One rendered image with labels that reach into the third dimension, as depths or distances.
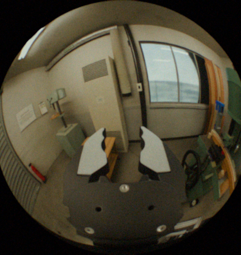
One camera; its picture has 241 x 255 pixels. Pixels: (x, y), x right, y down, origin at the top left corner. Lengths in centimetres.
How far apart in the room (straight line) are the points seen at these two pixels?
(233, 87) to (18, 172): 304
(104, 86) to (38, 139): 199
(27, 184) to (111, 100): 274
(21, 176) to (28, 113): 150
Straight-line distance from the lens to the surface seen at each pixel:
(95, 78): 134
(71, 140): 181
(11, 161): 236
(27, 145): 232
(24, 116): 231
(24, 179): 249
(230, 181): 75
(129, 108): 158
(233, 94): 63
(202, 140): 77
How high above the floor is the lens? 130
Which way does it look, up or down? 29 degrees down
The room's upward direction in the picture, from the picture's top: 11 degrees counter-clockwise
